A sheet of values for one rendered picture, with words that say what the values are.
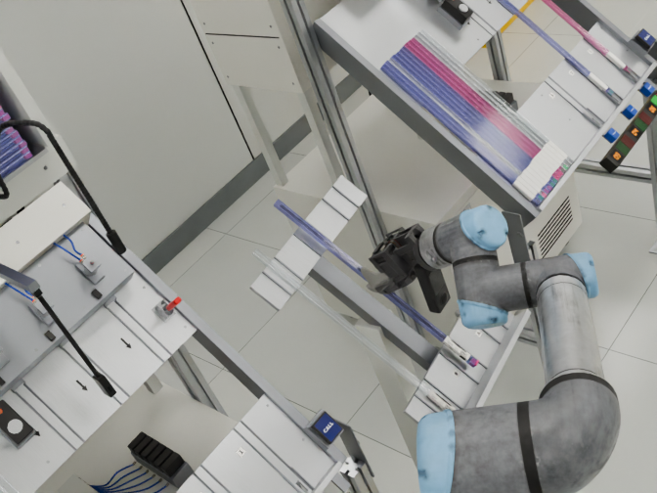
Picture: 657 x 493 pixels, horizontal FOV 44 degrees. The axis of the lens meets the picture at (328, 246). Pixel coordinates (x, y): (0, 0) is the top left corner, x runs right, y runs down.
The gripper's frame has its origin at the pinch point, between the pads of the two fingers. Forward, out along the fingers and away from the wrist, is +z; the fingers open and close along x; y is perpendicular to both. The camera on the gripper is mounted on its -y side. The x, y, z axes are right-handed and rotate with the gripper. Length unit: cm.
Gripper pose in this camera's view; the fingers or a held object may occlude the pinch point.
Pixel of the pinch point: (375, 284)
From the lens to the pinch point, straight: 160.6
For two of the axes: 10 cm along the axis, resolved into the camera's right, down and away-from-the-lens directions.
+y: -6.8, -7.0, -2.1
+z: -5.3, 2.7, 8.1
